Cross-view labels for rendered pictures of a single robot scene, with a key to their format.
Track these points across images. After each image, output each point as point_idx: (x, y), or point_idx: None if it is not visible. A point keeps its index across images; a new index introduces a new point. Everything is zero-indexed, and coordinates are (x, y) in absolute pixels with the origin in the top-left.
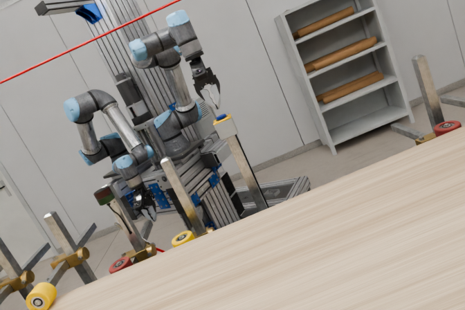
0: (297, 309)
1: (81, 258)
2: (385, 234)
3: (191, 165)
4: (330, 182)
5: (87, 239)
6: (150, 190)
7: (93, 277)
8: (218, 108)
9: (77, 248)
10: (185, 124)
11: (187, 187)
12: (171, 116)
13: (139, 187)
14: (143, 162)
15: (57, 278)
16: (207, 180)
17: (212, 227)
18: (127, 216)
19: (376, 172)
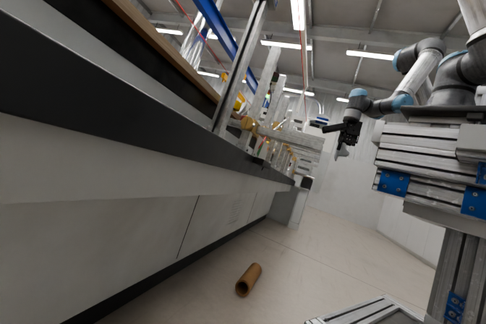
0: None
1: (272, 125)
2: None
3: (423, 134)
4: (132, 4)
5: (304, 137)
6: (357, 134)
7: (271, 142)
8: None
9: (280, 122)
10: (468, 70)
11: (383, 153)
12: (456, 58)
13: (347, 122)
14: (388, 111)
15: (261, 124)
16: (463, 193)
17: (249, 117)
18: (274, 100)
19: None
